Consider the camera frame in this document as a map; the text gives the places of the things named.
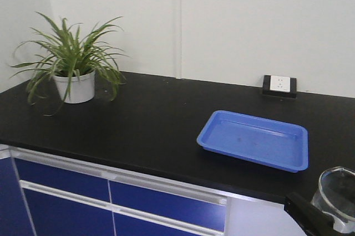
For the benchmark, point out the blue cabinet with drawers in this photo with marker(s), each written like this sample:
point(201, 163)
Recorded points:
point(63, 196)

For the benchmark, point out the clear glass beaker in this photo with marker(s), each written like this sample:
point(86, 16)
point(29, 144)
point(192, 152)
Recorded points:
point(335, 197)

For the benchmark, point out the green potted plant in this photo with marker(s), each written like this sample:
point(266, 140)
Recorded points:
point(67, 54)

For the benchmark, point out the white plant pot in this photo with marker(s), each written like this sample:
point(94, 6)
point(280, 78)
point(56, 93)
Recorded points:
point(77, 89)

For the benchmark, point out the blue plastic tray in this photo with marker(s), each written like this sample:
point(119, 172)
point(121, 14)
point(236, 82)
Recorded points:
point(271, 143)

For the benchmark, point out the white wall socket black frame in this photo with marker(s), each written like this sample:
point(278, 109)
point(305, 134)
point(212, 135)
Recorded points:
point(282, 86)

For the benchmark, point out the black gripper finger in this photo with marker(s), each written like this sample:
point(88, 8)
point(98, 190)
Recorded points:
point(310, 219)

